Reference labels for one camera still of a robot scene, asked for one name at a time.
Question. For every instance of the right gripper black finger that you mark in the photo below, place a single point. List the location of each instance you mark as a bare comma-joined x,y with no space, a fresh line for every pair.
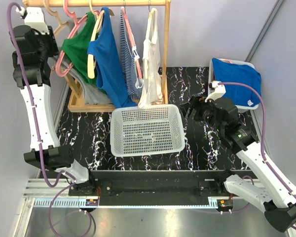
194,102
186,110

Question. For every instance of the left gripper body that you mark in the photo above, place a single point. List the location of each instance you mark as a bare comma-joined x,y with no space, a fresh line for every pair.
47,47

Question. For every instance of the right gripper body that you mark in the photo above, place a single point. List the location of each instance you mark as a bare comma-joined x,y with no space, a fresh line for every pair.
204,111

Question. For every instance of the grey tank top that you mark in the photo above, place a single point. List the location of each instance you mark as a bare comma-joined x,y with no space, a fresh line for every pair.
92,95

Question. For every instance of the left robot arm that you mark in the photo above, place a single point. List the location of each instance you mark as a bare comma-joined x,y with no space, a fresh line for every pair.
34,44

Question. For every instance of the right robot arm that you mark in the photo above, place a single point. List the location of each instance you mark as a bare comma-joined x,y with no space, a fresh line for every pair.
278,200

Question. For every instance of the green tank top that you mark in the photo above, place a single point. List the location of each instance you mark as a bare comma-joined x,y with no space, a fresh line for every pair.
76,49

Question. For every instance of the cream wooden hanger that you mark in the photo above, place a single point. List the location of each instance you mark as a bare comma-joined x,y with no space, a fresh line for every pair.
91,62

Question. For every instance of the blue white striped tank top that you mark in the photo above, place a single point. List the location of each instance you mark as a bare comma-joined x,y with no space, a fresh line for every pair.
133,83

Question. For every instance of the pink striped-top hanger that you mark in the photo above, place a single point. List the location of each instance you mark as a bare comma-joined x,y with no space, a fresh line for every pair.
132,42

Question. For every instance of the white perforated plastic basket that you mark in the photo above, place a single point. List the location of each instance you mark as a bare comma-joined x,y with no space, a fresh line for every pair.
151,130

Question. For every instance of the blue cloth in bin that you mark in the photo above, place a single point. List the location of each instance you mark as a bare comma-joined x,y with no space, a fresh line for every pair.
239,79

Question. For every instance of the wooden clothes rack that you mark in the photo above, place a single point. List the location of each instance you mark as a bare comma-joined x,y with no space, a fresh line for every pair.
76,103

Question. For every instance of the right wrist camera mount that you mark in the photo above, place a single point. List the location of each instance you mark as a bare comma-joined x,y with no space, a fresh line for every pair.
215,91

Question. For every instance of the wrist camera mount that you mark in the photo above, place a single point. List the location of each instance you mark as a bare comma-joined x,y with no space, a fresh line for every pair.
215,91
34,17

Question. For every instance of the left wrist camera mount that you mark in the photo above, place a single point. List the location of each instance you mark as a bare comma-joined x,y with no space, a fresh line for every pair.
34,17

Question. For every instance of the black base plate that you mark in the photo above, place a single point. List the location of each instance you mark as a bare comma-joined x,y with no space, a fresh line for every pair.
159,188

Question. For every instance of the aluminium rail frame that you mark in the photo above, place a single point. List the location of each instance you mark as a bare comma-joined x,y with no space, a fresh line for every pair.
48,210

